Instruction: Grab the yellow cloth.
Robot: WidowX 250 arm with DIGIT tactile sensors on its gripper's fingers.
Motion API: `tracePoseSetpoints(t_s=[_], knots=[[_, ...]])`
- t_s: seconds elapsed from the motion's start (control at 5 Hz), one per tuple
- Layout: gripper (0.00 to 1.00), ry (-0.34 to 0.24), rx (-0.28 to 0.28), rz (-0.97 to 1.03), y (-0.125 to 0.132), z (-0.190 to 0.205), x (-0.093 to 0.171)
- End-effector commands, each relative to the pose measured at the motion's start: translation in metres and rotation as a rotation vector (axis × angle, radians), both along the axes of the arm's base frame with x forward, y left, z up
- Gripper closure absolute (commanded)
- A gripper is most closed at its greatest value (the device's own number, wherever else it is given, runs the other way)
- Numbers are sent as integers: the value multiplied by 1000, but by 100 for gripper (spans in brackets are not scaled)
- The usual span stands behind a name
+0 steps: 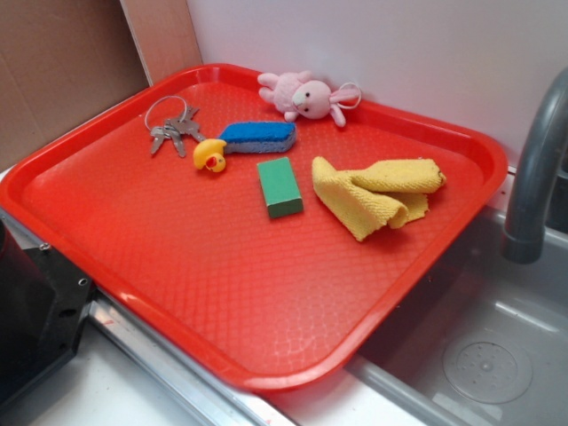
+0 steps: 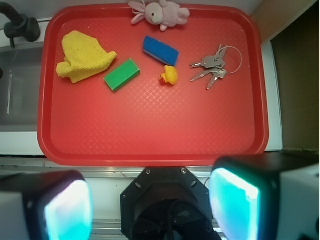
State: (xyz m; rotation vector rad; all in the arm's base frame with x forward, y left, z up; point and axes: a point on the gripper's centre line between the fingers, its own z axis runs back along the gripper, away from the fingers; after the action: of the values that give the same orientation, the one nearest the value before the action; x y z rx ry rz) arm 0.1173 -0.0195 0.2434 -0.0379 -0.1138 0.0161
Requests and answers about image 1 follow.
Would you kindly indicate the red plastic tray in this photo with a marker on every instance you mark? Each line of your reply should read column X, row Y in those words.
column 265, row 304

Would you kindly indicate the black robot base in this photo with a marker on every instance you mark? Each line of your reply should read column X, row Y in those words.
column 45, row 299

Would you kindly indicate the pink plush bunny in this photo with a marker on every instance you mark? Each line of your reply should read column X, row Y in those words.
column 299, row 94

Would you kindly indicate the grey sink basin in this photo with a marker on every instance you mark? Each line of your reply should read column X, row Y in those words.
column 478, row 340

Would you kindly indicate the silver keys on ring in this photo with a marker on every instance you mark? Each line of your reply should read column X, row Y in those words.
column 174, row 128

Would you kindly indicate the brown cardboard panel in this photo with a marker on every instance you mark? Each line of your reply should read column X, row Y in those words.
column 64, row 62

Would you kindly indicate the yellow rubber duck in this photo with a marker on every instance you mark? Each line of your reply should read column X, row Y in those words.
column 210, row 155

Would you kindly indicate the blue sponge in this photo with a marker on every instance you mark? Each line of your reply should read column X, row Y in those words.
column 259, row 137

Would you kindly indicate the grey faucet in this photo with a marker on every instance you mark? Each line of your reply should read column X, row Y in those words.
column 539, row 194

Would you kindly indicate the yellow cloth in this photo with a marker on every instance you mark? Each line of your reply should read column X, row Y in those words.
column 388, row 193

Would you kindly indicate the green rectangular block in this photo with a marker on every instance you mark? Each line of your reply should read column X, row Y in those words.
column 280, row 189

